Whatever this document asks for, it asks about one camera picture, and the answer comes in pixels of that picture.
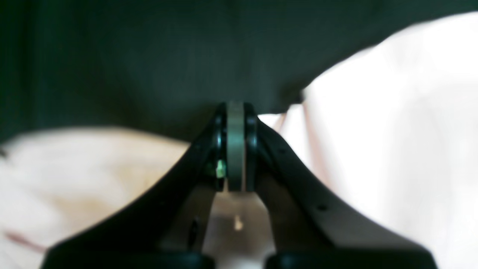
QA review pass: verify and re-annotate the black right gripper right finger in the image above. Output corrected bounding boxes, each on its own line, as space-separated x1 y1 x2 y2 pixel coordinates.
229 102 437 269

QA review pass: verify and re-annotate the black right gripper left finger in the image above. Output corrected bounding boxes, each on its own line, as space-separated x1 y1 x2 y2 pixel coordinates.
41 103 227 269

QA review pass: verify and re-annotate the light pink T-shirt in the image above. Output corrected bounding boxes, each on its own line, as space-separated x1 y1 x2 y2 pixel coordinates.
1 12 477 269

